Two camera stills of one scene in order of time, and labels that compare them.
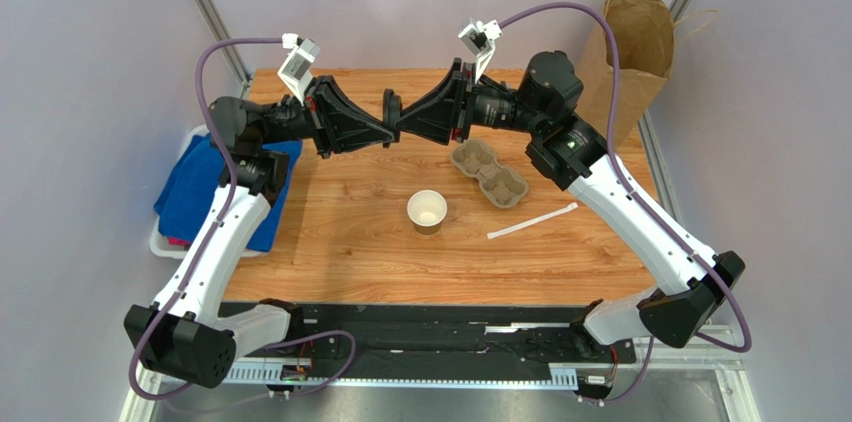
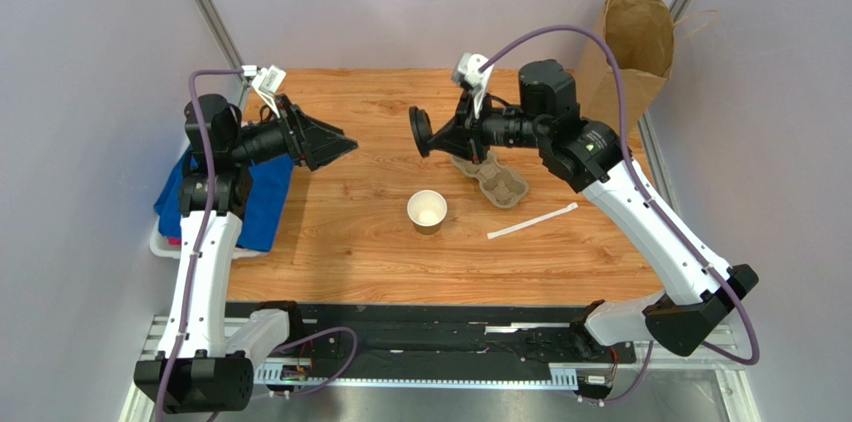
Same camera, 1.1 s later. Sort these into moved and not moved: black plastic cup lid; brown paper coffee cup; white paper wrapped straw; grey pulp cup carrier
Moved: black plastic cup lid
Not moved: grey pulp cup carrier; white paper wrapped straw; brown paper coffee cup
